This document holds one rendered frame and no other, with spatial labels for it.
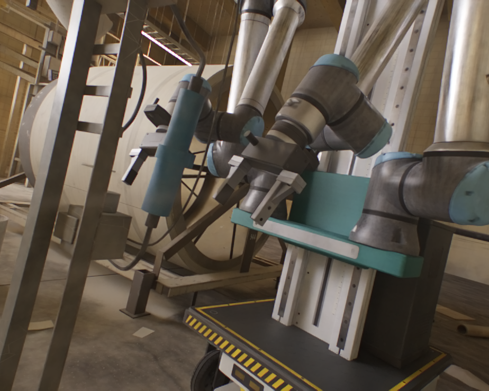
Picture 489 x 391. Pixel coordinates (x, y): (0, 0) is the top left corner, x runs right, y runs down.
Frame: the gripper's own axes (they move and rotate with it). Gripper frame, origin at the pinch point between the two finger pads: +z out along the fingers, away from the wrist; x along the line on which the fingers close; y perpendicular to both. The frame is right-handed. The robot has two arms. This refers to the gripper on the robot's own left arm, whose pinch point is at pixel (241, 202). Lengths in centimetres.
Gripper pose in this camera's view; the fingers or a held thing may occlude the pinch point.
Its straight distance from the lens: 62.8
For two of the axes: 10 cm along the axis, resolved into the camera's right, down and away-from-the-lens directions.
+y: -5.9, -5.4, -6.0
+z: -5.8, 8.0, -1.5
